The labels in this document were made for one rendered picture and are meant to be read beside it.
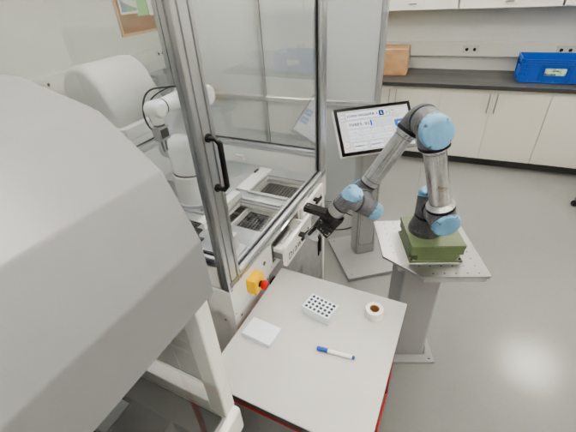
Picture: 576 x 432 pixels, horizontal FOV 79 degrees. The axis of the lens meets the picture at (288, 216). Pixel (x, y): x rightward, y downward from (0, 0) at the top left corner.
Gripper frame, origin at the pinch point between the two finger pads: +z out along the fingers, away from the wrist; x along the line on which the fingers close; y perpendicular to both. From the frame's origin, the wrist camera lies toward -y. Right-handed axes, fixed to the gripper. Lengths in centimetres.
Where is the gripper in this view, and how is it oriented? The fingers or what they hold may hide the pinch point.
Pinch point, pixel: (307, 234)
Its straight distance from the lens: 163.4
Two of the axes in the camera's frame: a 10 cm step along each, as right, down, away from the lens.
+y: 7.7, 6.4, 0.0
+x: 4.3, -5.3, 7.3
